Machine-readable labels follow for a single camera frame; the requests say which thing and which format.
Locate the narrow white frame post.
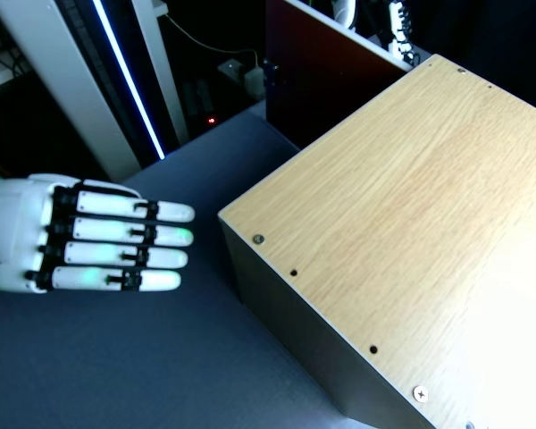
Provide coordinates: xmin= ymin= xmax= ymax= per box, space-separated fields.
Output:
xmin=130 ymin=0 xmax=191 ymax=145

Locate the white curved plastic shell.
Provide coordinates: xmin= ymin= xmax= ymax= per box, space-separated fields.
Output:
xmin=331 ymin=0 xmax=358 ymax=30

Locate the black device with red light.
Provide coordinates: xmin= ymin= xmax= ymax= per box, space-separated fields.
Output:
xmin=181 ymin=79 xmax=221 ymax=130

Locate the grey table cloth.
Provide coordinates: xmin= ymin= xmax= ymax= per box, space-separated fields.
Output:
xmin=0 ymin=99 xmax=379 ymax=429

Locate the light wooden box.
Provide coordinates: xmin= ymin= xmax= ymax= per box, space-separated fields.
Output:
xmin=217 ymin=53 xmax=536 ymax=429

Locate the grey wall plug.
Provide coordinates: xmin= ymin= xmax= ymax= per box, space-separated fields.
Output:
xmin=217 ymin=57 xmax=246 ymax=83

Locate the wide white frame post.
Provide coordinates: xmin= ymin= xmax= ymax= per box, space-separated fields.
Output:
xmin=0 ymin=0 xmax=142 ymax=181

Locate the glowing white light strip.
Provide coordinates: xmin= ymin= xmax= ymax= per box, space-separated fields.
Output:
xmin=91 ymin=0 xmax=167 ymax=161

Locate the dark red panel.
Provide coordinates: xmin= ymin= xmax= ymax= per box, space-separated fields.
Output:
xmin=264 ymin=0 xmax=415 ymax=150

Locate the white shelf board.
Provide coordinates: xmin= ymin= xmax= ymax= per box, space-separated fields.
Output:
xmin=0 ymin=56 xmax=31 ymax=94

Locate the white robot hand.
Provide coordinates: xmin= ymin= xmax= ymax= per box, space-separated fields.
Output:
xmin=383 ymin=0 xmax=422 ymax=66
xmin=0 ymin=172 xmax=197 ymax=295

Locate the thin pale cable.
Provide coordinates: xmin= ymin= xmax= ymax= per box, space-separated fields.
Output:
xmin=162 ymin=12 xmax=261 ymax=69

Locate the white power adapter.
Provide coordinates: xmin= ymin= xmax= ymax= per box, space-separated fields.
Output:
xmin=243 ymin=65 xmax=267 ymax=98

